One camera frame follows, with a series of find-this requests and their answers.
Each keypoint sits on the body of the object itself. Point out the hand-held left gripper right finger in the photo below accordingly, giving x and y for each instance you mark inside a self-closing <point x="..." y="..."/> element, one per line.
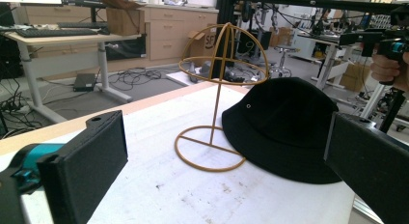
<point x="369" y="162"/>

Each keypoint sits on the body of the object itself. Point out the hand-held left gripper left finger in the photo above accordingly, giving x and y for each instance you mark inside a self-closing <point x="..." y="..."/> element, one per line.
<point x="84" y="166"/>

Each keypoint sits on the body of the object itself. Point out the black bucket hat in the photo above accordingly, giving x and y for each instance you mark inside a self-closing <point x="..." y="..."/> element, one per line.
<point x="279" y="130"/>

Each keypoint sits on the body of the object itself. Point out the white work table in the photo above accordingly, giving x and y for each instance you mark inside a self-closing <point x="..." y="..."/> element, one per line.
<point x="328" y="60"/>

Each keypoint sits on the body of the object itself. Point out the small tan cardboard box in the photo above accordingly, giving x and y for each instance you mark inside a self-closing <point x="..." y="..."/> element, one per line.
<point x="355" y="76"/>

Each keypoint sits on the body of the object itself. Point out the round metal stool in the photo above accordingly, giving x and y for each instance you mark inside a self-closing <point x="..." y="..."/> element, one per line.
<point x="283" y="61"/>

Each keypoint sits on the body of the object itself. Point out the flat black box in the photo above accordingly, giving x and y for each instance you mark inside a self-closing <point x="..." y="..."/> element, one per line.
<point x="84" y="82"/>

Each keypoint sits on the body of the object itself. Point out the white height-adjustable desk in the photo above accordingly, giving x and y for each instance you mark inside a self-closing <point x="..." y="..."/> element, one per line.
<point x="64" y="56"/>

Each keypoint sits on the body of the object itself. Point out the black computer mouse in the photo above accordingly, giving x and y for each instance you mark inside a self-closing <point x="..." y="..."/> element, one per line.
<point x="103" y="31"/>

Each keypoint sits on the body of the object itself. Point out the large black keyboard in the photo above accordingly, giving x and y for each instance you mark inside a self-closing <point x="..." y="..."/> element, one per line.
<point x="54" y="33"/>

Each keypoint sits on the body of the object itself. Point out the slim black keyboard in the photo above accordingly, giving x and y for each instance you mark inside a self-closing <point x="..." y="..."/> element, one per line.
<point x="82" y="24"/>

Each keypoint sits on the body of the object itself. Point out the open printed cardboard box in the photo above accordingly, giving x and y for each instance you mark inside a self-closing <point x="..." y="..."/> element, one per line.
<point x="202" y="43"/>

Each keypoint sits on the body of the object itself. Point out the light wooden drawer cabinet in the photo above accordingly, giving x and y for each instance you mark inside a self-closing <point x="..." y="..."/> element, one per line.
<point x="170" y="31"/>

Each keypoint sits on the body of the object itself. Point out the black metal frame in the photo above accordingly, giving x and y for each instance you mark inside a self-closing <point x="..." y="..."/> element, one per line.
<point x="226" y="11"/>

